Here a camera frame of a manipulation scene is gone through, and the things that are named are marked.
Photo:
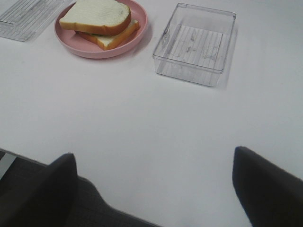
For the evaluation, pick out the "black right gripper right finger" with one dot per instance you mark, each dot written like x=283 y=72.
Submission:
x=269 y=195

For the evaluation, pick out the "pink round plate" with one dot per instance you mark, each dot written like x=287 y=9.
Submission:
x=79 y=46

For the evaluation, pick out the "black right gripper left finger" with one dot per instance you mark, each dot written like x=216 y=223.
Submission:
x=45 y=200

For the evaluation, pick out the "clear left plastic tray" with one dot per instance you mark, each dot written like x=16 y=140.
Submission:
x=22 y=20

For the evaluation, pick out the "clear right plastic tray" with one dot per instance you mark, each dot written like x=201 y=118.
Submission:
x=194 y=45

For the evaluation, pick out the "clear plastic tray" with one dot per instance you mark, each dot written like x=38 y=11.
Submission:
x=194 y=45
x=22 y=20

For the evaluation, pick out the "bread slice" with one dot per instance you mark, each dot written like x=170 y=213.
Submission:
x=108 y=42
x=101 y=17

